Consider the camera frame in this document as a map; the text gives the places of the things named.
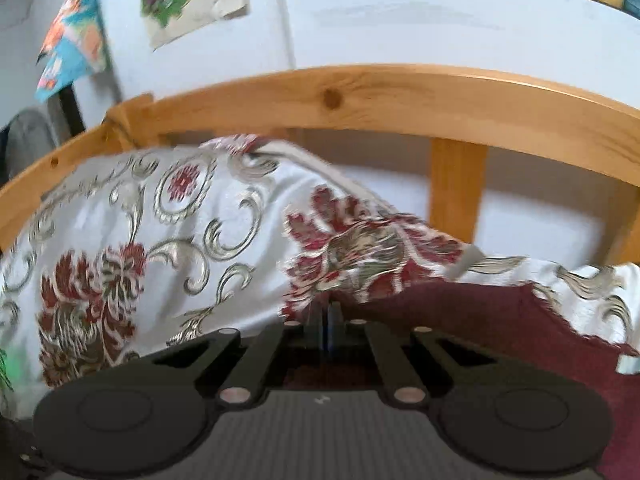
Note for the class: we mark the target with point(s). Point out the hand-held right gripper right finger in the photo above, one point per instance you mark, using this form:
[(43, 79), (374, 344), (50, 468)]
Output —
[(337, 332)]

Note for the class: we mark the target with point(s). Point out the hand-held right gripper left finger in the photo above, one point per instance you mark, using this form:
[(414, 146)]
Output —
[(315, 331)]

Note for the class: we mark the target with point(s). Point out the maroon garment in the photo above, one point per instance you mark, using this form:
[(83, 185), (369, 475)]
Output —
[(490, 320)]

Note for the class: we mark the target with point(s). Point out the floral satin blanket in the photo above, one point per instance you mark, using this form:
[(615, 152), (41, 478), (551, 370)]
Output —
[(100, 200)]

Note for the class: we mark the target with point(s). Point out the dark framed panel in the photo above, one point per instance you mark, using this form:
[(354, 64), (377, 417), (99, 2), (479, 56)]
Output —
[(67, 110)]

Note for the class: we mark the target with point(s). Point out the grey rounded object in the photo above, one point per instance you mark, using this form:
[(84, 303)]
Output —
[(27, 140)]

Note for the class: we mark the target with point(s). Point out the wooden bed frame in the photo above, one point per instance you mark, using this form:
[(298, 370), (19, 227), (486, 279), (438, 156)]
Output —
[(400, 95)]

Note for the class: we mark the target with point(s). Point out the white wall pipe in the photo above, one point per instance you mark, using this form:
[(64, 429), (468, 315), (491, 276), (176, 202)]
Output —
[(284, 15)]

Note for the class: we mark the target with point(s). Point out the blond figure wall poster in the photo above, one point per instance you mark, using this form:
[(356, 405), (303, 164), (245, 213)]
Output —
[(200, 5)]

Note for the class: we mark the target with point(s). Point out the orange-haired figure wall poster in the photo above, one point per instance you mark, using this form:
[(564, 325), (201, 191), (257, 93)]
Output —
[(75, 45)]

